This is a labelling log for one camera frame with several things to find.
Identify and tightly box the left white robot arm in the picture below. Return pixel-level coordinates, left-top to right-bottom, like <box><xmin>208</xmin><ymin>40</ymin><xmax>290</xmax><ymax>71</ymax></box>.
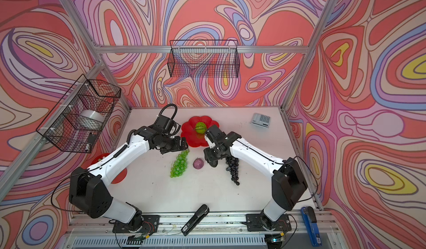
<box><xmin>69</xmin><ymin>127</ymin><xmax>188</xmax><ymax>232</ymax></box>

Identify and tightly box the back wall wire basket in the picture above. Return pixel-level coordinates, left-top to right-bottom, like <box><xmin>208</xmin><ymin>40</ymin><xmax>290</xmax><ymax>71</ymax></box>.
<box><xmin>167</xmin><ymin>39</ymin><xmax>240</xmax><ymax>78</ymax></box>

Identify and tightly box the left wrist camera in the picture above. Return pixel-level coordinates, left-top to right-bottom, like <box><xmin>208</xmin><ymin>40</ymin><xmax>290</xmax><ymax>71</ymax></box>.
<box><xmin>154</xmin><ymin>115</ymin><xmax>177</xmax><ymax>133</ymax></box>

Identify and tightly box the purple fig fruit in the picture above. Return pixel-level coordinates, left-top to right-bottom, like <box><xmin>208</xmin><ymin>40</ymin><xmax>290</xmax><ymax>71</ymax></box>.
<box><xmin>193</xmin><ymin>158</ymin><xmax>204</xmax><ymax>170</ymax></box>

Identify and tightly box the black stapler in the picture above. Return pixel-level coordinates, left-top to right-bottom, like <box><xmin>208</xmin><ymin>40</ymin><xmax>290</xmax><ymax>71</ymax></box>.
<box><xmin>181</xmin><ymin>204</ymin><xmax>210</xmax><ymax>236</ymax></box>

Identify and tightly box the red pen cup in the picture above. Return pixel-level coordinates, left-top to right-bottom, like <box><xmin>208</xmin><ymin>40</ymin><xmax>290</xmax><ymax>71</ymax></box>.
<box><xmin>90</xmin><ymin>153</ymin><xmax>128</xmax><ymax>184</ymax></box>

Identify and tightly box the green bumpy pear fruit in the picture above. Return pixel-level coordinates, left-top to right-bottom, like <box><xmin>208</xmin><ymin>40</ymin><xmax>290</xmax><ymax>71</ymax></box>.
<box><xmin>194</xmin><ymin>122</ymin><xmax>207</xmax><ymax>135</ymax></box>

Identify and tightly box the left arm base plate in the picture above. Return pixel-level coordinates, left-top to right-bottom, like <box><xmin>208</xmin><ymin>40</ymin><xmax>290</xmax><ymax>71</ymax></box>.
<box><xmin>113</xmin><ymin>215</ymin><xmax>160</xmax><ymax>235</ymax></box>

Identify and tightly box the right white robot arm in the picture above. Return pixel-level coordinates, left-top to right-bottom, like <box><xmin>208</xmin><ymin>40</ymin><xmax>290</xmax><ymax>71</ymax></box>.
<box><xmin>204</xmin><ymin>125</ymin><xmax>308</xmax><ymax>223</ymax></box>

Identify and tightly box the blue stapler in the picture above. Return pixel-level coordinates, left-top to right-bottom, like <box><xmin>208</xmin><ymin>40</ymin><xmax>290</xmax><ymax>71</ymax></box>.
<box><xmin>300</xmin><ymin>206</ymin><xmax>322</xmax><ymax>247</ymax></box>

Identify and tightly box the wall wire basket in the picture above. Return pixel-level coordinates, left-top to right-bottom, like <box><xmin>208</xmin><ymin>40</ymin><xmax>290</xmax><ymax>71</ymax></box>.
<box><xmin>167</xmin><ymin>39</ymin><xmax>240</xmax><ymax>78</ymax></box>
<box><xmin>36</xmin><ymin>75</ymin><xmax>121</xmax><ymax>154</ymax></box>

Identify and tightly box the grey calculator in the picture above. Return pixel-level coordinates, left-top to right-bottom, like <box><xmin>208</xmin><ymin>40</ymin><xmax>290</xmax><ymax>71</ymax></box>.
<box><xmin>251</xmin><ymin>113</ymin><xmax>271</xmax><ymax>128</ymax></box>

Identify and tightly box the red flower-shaped fruit bowl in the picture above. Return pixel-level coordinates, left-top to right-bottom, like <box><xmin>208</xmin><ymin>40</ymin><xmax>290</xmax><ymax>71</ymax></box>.
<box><xmin>181</xmin><ymin>116</ymin><xmax>220</xmax><ymax>148</ymax></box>

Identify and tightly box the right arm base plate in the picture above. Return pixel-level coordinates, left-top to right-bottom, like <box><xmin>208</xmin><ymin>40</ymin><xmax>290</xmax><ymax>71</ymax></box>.
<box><xmin>242</xmin><ymin>213</ymin><xmax>292</xmax><ymax>233</ymax></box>

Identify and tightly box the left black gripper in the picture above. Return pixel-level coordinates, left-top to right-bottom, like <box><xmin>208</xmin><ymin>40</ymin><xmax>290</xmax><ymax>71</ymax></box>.
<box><xmin>160</xmin><ymin>135</ymin><xmax>190</xmax><ymax>154</ymax></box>

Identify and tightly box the left wall wire basket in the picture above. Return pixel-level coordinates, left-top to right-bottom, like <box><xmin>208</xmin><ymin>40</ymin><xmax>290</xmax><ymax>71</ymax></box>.
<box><xmin>36</xmin><ymin>75</ymin><xmax>121</xmax><ymax>154</ymax></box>

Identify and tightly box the green grape bunch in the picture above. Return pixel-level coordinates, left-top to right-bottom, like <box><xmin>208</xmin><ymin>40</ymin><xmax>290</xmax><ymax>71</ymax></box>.
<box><xmin>170</xmin><ymin>149</ymin><xmax>190</xmax><ymax>178</ymax></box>

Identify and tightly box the dark purple grape bunch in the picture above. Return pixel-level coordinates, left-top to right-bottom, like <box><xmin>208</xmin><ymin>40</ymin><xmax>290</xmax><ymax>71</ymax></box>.
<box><xmin>226</xmin><ymin>157</ymin><xmax>240</xmax><ymax>186</ymax></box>

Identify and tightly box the white tape roll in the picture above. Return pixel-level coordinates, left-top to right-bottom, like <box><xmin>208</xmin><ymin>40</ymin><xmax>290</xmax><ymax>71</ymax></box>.
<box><xmin>77</xmin><ymin>110</ymin><xmax>105</xmax><ymax>131</ymax></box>

